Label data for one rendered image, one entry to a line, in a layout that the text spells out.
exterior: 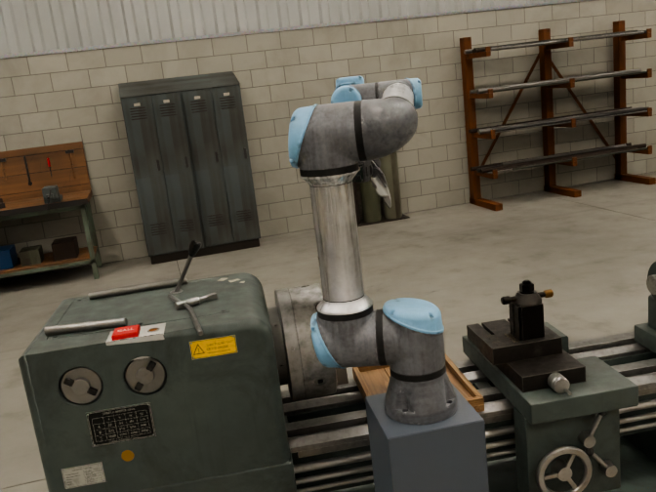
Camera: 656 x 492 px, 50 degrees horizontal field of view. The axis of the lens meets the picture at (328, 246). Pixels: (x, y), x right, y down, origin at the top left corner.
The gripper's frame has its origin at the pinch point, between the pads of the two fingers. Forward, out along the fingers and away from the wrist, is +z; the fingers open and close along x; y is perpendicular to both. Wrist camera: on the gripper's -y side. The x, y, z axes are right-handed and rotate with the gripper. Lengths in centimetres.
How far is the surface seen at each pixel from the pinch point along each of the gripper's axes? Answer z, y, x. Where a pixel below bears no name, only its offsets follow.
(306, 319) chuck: 25.3, 19.5, -12.4
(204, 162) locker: 44, -488, -358
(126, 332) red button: 17, 52, -44
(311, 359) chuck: 35.0, 23.0, -10.5
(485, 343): 42, -9, 29
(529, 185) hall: 139, -785, -44
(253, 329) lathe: 20.6, 38.7, -17.4
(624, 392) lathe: 52, -5, 65
